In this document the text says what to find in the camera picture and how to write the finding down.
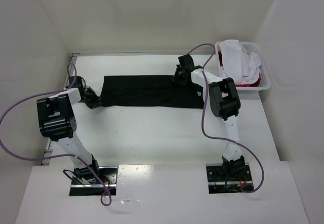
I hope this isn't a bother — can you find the black t shirt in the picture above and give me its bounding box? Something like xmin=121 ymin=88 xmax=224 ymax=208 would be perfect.
xmin=98 ymin=75 xmax=204 ymax=109

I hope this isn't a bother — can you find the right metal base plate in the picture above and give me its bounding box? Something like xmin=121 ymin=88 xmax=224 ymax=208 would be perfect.
xmin=206 ymin=164 xmax=254 ymax=194

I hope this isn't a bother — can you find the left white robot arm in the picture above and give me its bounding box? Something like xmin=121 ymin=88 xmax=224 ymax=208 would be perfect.
xmin=36 ymin=76 xmax=100 ymax=183

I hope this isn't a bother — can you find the white t shirt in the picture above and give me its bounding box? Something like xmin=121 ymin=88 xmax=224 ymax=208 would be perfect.
xmin=219 ymin=40 xmax=261 ymax=85

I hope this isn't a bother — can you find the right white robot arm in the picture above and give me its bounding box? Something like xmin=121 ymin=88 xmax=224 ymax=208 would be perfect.
xmin=172 ymin=54 xmax=245 ymax=180

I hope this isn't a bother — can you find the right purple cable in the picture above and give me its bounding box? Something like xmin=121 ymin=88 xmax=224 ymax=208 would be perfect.
xmin=187 ymin=43 xmax=266 ymax=193

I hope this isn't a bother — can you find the metal base plate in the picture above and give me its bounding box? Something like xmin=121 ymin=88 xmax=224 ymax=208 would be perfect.
xmin=66 ymin=166 xmax=118 ymax=197
xmin=206 ymin=164 xmax=254 ymax=194

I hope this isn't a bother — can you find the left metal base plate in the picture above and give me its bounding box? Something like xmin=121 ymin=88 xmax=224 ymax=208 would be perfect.
xmin=66 ymin=166 xmax=118 ymax=197

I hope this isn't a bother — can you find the purple cable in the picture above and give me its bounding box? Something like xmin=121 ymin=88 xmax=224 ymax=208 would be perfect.
xmin=187 ymin=43 xmax=266 ymax=193
xmin=0 ymin=63 xmax=116 ymax=206

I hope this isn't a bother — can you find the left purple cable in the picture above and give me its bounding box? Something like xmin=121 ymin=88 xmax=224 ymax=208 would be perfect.
xmin=0 ymin=63 xmax=116 ymax=206

